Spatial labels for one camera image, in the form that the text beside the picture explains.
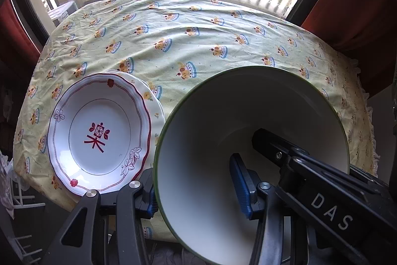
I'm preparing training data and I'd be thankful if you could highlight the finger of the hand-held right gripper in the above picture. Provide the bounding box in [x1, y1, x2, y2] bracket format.
[252, 128, 311, 179]
[349, 166, 397, 191]

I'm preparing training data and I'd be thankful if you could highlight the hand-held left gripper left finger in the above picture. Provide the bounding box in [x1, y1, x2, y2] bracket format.
[50, 169, 159, 265]

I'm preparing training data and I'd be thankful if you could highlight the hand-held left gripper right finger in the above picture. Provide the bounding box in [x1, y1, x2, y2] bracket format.
[230, 153, 311, 265]

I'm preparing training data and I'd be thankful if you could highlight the cream floral ceramic bowl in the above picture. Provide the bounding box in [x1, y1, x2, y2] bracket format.
[153, 66, 351, 258]

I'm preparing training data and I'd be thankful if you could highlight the large yellow-flower beaded plate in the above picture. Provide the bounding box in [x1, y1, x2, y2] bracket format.
[107, 70, 165, 166]

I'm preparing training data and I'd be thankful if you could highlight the white scalloped plate red trim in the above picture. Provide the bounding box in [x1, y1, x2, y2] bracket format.
[47, 73, 152, 195]

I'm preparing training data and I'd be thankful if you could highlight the yellow printed tablecloth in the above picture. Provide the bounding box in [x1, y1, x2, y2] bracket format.
[14, 0, 382, 241]

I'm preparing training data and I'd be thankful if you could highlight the crumpled white bag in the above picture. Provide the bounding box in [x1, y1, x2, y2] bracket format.
[0, 150, 14, 216]

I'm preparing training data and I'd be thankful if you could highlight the red chair at right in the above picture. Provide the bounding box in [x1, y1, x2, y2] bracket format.
[301, 0, 397, 61]

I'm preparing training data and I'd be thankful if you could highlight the red chair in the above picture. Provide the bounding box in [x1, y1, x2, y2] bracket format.
[0, 0, 42, 67]
[301, 0, 397, 61]

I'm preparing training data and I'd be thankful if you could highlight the white slatted unit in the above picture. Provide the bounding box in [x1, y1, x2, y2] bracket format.
[48, 1, 78, 26]

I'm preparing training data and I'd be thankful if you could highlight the red chair at left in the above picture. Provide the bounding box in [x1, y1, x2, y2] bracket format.
[0, 0, 42, 67]

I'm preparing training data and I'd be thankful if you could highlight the white wire rack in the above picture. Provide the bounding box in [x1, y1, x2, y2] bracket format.
[6, 172, 44, 259]

